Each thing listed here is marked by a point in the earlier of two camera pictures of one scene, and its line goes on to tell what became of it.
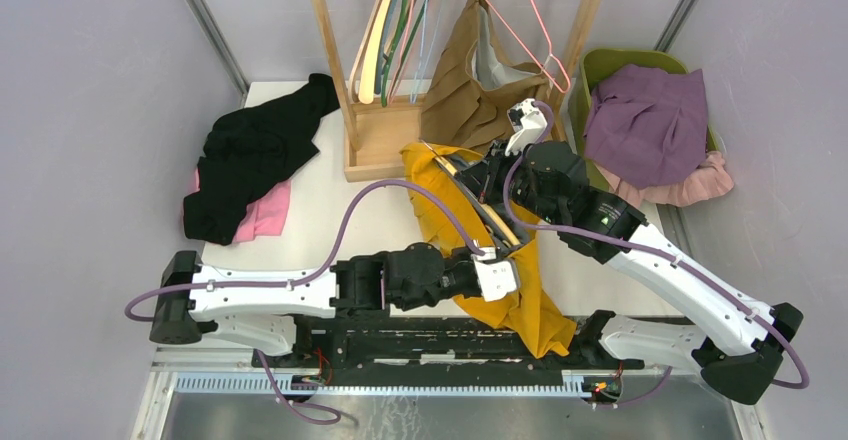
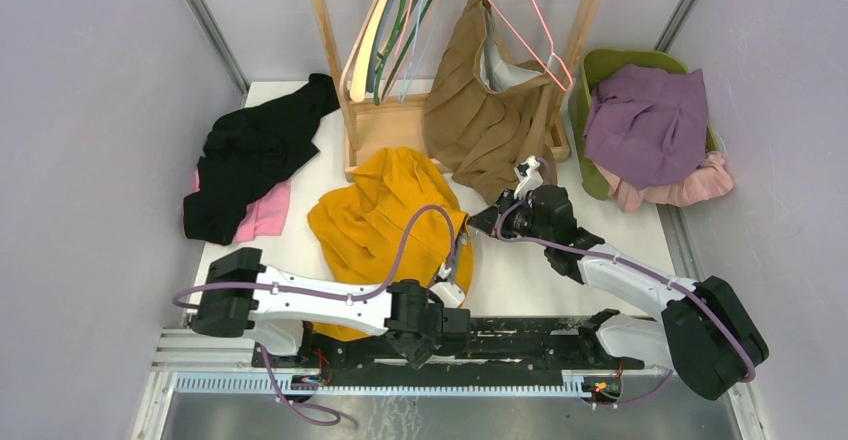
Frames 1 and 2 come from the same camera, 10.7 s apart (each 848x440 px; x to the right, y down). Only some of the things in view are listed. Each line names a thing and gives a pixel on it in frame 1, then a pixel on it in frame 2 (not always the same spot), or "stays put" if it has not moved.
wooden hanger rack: (378, 128) stays put
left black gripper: (466, 253) to (416, 354)
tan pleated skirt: (474, 84) stays put
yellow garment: (530, 310) to (398, 221)
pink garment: (265, 216) stays put
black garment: (248, 149) stays put
